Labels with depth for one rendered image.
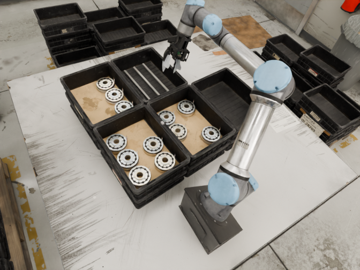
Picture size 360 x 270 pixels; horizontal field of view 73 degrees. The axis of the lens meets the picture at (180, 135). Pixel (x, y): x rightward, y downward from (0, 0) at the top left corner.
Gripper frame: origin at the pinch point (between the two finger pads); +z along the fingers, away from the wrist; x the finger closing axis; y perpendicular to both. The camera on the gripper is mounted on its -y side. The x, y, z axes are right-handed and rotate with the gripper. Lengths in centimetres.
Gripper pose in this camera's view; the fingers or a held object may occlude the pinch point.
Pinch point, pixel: (168, 69)
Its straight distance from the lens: 130.5
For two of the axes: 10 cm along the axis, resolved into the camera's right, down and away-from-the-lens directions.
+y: 4.0, 6.8, -6.1
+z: -3.5, 7.3, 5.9
